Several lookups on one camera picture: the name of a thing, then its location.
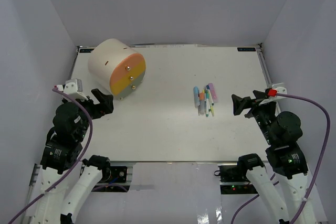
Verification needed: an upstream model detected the cream cylindrical drawer organizer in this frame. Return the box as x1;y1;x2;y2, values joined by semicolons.
88;38;142;99

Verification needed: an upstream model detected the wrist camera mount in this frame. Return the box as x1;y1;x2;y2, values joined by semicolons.
265;82;287;102
54;78;88;101

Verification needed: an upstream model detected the purple cable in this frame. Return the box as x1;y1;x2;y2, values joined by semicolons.
230;92;331;224
7;89;93;224

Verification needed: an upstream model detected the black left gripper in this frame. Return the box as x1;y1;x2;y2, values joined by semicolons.
70;87;114;140

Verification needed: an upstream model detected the green cap marker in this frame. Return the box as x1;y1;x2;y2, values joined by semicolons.
204;87;211;114

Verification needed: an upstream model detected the pink highlighter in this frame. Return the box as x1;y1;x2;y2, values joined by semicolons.
208;83;218;103

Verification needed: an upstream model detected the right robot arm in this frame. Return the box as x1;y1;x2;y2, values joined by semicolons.
232;90;317;223

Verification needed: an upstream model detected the blue highlighter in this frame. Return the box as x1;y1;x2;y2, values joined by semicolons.
193;86;200;108

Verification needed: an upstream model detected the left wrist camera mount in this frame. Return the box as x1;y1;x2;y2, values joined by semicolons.
54;78;88;101

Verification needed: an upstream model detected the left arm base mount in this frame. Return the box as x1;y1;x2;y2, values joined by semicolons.
77;163;132;193

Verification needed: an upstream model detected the teal cap marker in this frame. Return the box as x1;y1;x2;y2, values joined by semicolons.
204;90;211;117

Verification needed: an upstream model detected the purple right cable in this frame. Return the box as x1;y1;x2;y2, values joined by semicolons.
230;92;331;224

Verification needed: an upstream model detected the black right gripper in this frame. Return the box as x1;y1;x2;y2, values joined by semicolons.
231;90;277;145

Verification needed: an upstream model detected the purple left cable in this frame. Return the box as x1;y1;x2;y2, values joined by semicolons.
7;89;93;224

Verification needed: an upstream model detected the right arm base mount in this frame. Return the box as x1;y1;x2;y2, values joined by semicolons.
214;165;257;195

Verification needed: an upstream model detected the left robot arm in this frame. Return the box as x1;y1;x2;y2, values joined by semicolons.
32;89;114;223

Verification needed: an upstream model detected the peach top drawer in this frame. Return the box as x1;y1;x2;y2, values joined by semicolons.
110;53;146;84

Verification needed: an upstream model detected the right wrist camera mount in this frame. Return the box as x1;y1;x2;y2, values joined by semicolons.
265;82;287;102

